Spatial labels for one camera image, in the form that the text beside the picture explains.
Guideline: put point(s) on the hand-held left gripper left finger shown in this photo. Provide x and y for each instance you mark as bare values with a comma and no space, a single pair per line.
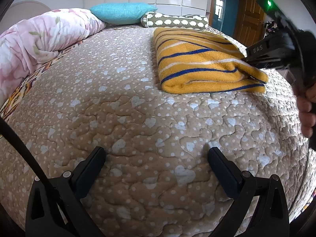
89,169

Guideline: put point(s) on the pale rounded headboard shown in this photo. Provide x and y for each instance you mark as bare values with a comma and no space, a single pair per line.
29,7

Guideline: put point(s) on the teal pillow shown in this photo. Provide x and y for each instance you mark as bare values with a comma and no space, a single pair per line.
123,12

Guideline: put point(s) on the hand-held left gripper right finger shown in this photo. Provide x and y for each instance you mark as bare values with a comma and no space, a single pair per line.
223,169

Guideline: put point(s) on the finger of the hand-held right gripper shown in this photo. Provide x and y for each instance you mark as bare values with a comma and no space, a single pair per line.
253,61

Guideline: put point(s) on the cluttered shelf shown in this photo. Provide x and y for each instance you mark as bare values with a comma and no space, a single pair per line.
271,27

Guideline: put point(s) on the dark teal door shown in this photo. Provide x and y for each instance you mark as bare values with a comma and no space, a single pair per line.
226,7

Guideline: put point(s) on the pink floral quilt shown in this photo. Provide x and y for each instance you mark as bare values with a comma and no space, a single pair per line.
44,37

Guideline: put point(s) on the yellow striped sweater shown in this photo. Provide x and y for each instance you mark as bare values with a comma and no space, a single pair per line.
197,64

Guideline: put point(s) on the olive bolster pillow white pattern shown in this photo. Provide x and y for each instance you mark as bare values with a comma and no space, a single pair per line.
172,21

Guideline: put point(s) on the person's right hand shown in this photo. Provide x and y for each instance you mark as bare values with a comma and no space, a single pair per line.
307,111

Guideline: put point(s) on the colourful geometric patterned blanket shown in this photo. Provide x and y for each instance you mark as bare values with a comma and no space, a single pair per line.
14,96

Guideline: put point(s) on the beige dotted quilted bedspread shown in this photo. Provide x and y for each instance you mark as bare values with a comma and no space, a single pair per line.
123,103

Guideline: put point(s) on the wooden door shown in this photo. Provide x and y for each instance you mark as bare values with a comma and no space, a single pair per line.
251,12

